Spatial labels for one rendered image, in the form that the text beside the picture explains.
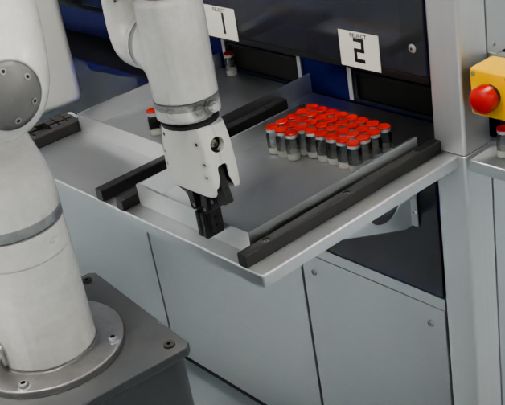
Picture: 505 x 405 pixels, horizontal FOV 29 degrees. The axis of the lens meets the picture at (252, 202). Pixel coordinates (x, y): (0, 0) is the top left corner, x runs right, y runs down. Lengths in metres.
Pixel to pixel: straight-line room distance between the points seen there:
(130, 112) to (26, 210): 0.78
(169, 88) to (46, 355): 0.35
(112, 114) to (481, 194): 0.70
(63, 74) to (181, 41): 1.01
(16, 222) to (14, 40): 0.21
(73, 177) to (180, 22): 0.54
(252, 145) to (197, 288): 0.74
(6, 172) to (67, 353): 0.24
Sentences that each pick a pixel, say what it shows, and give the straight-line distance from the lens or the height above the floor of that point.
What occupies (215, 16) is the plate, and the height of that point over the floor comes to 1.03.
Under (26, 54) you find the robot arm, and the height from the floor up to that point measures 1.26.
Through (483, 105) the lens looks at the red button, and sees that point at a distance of 1.39.
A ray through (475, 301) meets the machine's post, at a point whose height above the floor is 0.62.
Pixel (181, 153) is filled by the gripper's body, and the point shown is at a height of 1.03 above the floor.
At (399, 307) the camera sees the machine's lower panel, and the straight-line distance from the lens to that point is 1.76.
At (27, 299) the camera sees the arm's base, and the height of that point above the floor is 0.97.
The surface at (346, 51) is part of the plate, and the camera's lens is 1.58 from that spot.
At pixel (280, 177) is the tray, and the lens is 1.50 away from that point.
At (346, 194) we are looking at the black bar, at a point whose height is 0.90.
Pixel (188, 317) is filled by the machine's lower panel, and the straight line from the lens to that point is 2.39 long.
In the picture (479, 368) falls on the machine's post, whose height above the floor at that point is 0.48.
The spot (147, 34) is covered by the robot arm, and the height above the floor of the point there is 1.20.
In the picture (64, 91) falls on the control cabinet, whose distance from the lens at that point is 2.18.
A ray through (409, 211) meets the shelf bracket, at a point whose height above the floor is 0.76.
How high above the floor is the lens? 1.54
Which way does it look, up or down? 27 degrees down
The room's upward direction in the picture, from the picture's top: 10 degrees counter-clockwise
